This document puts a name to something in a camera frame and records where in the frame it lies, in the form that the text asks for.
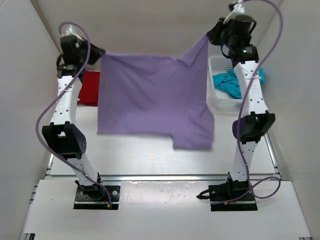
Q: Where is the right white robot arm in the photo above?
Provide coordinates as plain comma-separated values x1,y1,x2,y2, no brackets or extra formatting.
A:
207,14,276,200

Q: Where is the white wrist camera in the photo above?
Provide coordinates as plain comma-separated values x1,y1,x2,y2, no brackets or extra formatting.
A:
61,24,83,40
223,0,245,25

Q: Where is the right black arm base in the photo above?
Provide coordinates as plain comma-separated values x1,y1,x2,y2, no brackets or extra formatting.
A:
196,182,258,212

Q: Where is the teal t shirt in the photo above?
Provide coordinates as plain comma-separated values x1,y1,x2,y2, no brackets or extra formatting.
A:
212,67,267,100

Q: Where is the red t shirt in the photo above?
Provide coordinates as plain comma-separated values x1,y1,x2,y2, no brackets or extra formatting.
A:
78,71,100,107

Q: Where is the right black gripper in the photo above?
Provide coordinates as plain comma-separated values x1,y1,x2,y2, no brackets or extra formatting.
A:
207,18,237,49

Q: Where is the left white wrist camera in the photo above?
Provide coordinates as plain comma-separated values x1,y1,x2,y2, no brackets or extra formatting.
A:
61,24,83,40

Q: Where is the white plastic basket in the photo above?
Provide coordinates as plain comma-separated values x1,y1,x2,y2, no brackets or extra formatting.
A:
208,56,242,111

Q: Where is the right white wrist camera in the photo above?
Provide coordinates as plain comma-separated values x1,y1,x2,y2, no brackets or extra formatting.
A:
223,0,245,25

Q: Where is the lilac t shirt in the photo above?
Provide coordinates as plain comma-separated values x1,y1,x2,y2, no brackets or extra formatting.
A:
97,36,215,150

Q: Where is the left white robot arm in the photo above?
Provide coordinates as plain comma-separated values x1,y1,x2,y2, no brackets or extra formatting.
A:
41,34,105,200

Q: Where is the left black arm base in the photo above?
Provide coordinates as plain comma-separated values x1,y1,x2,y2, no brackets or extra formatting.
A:
73,180,121,210

